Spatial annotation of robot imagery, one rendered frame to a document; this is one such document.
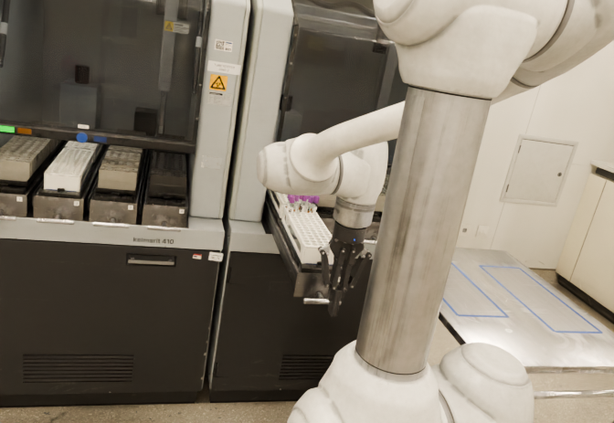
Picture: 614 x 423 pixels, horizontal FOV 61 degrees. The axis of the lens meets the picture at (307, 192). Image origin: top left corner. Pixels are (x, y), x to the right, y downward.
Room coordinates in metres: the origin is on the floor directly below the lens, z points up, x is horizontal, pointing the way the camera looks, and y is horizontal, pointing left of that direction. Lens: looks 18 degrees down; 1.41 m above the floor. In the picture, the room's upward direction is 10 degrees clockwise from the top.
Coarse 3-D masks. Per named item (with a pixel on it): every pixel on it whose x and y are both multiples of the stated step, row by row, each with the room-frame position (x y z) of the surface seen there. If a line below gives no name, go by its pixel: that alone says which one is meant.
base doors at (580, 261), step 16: (592, 176) 3.38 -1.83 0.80; (592, 192) 3.34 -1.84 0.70; (608, 192) 3.23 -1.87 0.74; (592, 208) 3.30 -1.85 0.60; (608, 208) 3.19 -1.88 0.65; (576, 224) 3.38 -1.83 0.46; (592, 224) 3.26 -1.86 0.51; (608, 224) 3.15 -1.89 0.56; (576, 240) 3.33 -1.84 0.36; (592, 240) 3.21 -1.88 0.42; (608, 240) 3.11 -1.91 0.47; (560, 256) 3.41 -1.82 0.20; (576, 256) 3.29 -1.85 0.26; (592, 256) 3.17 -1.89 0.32; (608, 256) 3.07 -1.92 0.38; (560, 272) 3.36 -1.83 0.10; (576, 272) 3.25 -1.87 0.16; (592, 272) 3.13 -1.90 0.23; (608, 272) 3.03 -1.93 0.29; (592, 288) 3.09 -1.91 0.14; (608, 288) 2.99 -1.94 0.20; (608, 304) 2.95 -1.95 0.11
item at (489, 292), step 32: (480, 256) 1.52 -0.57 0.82; (512, 256) 1.57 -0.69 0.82; (448, 288) 1.25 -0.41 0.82; (480, 288) 1.29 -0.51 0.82; (512, 288) 1.32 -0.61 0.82; (544, 288) 1.36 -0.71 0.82; (448, 320) 1.08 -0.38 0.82; (480, 320) 1.11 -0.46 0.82; (512, 320) 1.14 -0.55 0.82; (544, 320) 1.17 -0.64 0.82; (576, 320) 1.20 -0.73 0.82; (512, 352) 0.99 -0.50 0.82; (544, 352) 1.01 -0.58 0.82; (576, 352) 1.04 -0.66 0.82; (608, 352) 1.07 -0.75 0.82
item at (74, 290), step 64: (192, 192) 1.61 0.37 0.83; (0, 256) 1.36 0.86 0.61; (64, 256) 1.41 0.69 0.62; (128, 256) 1.47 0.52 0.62; (192, 256) 1.52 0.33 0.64; (0, 320) 1.36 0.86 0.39; (64, 320) 1.42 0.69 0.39; (128, 320) 1.47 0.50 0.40; (192, 320) 1.53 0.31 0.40; (0, 384) 1.36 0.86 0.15; (64, 384) 1.42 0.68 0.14; (128, 384) 1.48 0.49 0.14; (192, 384) 1.54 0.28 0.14
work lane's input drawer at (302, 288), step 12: (264, 204) 1.72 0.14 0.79; (276, 216) 1.57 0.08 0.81; (276, 228) 1.50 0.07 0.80; (276, 240) 1.48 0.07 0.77; (288, 240) 1.39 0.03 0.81; (288, 252) 1.32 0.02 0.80; (288, 264) 1.30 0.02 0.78; (300, 264) 1.24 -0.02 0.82; (312, 264) 1.25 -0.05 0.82; (300, 276) 1.21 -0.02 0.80; (312, 276) 1.22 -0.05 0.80; (300, 288) 1.21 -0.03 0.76; (312, 288) 1.22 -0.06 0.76; (324, 288) 1.23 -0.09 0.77; (312, 300) 1.18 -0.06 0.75; (324, 300) 1.19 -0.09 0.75
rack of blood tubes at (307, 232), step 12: (288, 216) 1.45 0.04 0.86; (300, 216) 1.47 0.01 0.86; (312, 216) 1.48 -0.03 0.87; (288, 228) 1.44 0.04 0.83; (300, 228) 1.36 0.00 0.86; (312, 228) 1.39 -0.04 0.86; (324, 228) 1.40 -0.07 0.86; (300, 240) 1.29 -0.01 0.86; (312, 240) 1.30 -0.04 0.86; (324, 240) 1.31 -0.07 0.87; (300, 252) 1.33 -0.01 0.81; (312, 252) 1.25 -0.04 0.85
